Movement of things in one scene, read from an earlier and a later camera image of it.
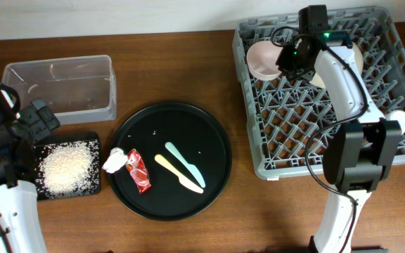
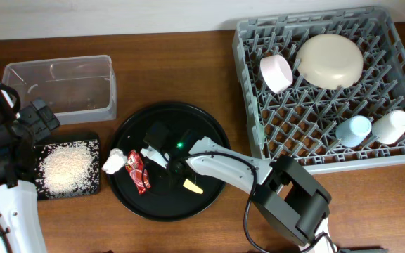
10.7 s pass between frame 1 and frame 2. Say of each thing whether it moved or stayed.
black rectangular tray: stayed
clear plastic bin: stayed
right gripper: moved
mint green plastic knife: moved
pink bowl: moved
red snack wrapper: stayed
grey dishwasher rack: stayed
